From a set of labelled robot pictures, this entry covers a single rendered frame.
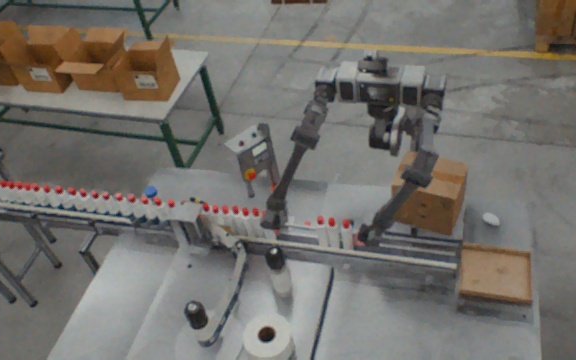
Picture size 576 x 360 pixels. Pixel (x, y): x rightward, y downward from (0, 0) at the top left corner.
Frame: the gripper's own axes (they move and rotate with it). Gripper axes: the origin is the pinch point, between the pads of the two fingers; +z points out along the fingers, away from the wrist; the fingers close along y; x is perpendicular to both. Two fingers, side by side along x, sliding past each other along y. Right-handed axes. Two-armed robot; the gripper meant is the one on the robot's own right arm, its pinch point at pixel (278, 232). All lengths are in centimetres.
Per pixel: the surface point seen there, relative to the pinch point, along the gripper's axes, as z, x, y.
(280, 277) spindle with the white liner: -1.8, -25.3, 8.6
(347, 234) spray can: -0.4, 3.9, 32.6
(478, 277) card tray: 18, 3, 92
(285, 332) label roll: -1, -50, 17
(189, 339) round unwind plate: 13, -54, -28
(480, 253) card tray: 18, 17, 92
